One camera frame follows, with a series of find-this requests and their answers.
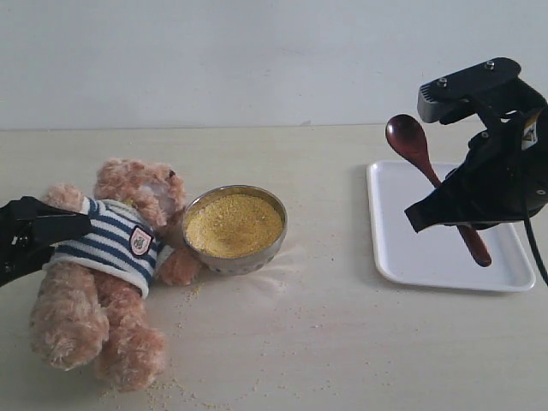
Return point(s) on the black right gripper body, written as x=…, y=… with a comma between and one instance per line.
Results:
x=503, y=178

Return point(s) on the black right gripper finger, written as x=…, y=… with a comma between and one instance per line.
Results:
x=448, y=204

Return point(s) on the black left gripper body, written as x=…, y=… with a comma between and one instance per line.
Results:
x=21, y=253

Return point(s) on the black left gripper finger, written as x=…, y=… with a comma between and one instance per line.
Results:
x=48, y=230

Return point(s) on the dark red wooden spoon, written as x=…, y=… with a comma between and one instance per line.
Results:
x=407, y=138

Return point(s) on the beige teddy bear striped sweater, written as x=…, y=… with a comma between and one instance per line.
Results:
x=90, y=307

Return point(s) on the white rectangular plastic tray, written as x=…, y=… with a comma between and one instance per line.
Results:
x=436, y=257

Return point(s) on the steel bowl of yellow grain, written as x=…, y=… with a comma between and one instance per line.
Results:
x=236, y=229

